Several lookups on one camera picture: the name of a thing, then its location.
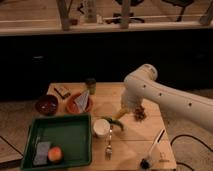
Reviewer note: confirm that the red yellow apple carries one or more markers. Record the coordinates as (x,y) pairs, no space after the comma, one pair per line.
(55,154)

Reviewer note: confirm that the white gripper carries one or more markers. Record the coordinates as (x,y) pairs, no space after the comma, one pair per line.
(130,100)

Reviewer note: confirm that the grey sponge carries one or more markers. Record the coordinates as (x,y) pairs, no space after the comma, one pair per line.
(41,154)

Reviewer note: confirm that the silver fork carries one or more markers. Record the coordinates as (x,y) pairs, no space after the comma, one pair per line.
(108,150)

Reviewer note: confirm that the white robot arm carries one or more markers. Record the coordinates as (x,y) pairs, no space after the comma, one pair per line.
(141,83)

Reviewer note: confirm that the orange plate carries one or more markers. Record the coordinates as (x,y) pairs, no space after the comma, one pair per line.
(71,106)

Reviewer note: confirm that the white paper cup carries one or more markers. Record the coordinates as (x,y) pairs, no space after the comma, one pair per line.
(101,127)

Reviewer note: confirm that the green plastic tray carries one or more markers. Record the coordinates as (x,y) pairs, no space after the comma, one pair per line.
(72,133)

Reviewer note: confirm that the dark red grapes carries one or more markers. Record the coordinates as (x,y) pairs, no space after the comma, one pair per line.
(139,113)

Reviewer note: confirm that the green chili pepper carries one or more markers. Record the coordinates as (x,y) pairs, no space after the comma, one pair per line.
(114,122)

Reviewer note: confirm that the yellow banana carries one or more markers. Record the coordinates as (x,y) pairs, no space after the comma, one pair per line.
(120,113)

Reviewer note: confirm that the dark brown bowl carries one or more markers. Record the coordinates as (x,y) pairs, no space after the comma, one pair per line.
(47,105)

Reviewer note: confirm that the folded white paper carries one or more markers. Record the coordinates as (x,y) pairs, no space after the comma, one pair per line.
(82,100)

